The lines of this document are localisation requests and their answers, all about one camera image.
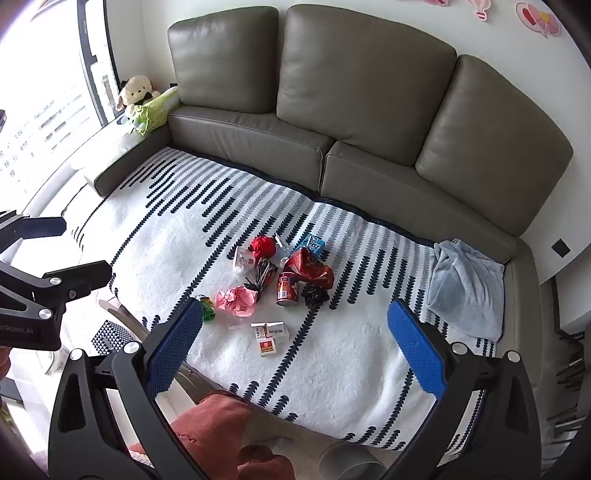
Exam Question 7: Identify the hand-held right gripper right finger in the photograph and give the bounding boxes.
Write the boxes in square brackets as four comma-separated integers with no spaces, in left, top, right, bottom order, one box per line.
[387,299,541,480]

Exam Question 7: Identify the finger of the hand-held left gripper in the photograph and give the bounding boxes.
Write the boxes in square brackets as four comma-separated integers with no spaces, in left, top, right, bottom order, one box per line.
[0,260,114,321]
[0,210,68,261]

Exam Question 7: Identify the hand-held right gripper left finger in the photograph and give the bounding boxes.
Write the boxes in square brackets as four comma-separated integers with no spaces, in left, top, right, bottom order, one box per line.
[48,298,218,480]

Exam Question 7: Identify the green candy wrapper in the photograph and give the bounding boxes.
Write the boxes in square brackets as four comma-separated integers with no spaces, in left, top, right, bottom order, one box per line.
[195,295,218,324]

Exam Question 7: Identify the pink paper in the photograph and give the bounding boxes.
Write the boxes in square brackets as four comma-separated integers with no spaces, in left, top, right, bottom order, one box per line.
[216,285,260,318]

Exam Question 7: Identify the white box with red label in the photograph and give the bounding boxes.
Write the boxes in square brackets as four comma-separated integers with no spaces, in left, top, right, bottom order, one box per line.
[252,324,282,357]

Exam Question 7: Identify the white box with barcode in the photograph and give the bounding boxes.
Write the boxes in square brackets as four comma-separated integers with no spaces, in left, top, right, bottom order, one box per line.
[265,320,291,343]

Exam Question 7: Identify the clear plastic bag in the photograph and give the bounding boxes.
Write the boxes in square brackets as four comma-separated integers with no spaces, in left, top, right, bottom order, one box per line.
[233,247,259,271]

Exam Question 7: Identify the dark striped wrapper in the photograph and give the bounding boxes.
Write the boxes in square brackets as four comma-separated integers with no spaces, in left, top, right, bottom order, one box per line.
[245,258,279,304]

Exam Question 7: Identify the black plastic bag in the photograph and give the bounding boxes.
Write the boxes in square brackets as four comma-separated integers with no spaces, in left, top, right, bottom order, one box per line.
[301,282,330,308]

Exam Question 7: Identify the red drink can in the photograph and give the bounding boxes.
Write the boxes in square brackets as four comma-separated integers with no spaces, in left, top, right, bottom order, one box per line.
[276,271,301,308]

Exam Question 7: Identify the grey round bin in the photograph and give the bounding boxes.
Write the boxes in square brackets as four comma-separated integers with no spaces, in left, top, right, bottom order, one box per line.
[318,442,394,480]

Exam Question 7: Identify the red wrapper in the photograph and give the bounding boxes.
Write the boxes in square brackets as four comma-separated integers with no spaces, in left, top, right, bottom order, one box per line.
[250,234,278,259]

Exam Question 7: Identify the red snack bag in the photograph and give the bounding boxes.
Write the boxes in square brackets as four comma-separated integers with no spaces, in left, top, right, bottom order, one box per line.
[283,247,335,289]

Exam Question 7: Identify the blue snack packet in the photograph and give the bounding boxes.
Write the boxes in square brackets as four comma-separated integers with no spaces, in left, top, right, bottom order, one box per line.
[300,233,328,254]

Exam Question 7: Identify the black dotted white cloth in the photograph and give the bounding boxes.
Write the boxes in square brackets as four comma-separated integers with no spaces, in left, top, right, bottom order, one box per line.
[91,318,140,357]

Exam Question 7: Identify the light blue towel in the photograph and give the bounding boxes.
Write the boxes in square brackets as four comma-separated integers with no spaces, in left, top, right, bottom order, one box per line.
[426,239,506,342]

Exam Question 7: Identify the person's left leg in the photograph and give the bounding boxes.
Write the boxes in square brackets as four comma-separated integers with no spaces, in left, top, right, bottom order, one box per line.
[168,390,254,480]

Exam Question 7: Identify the person's leg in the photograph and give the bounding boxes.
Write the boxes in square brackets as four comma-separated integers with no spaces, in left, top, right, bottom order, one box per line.
[239,444,296,480]
[168,390,254,480]

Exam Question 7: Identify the white blanket with dark pattern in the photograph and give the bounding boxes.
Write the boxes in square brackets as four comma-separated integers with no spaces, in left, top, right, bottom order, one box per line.
[62,148,499,452]

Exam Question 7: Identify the person's right leg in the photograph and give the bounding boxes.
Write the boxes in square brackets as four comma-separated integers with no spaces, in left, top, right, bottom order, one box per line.
[239,444,296,480]

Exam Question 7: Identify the cream plush toy dog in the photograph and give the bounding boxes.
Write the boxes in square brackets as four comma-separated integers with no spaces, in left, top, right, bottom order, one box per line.
[115,75,162,116]

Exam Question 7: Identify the grey leather sofa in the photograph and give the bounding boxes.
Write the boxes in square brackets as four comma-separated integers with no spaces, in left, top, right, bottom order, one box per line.
[95,4,575,384]

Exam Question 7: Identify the grey leather back cushion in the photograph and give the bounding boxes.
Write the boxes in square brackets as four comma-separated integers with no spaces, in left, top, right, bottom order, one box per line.
[167,6,280,114]
[416,54,574,200]
[276,4,458,167]

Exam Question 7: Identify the window with dark frame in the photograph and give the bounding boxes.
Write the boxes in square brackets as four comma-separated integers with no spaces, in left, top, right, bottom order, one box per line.
[0,0,117,206]

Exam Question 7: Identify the pink balloon wall decal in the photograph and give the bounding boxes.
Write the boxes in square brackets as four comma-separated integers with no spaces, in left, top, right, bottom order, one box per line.
[465,0,493,22]

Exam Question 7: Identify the pink heart wall decal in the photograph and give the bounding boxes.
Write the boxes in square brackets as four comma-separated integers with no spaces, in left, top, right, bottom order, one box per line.
[516,2,561,38]

